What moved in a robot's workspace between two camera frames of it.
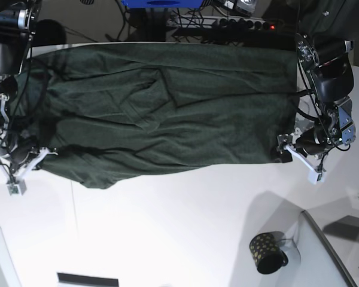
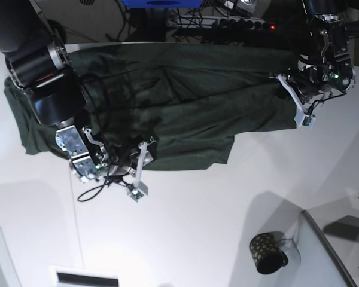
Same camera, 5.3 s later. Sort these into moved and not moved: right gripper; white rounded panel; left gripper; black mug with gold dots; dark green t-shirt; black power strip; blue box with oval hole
Moved: left gripper; right gripper; dark green t-shirt
Not moved: white rounded panel; blue box with oval hole; black power strip; black mug with gold dots
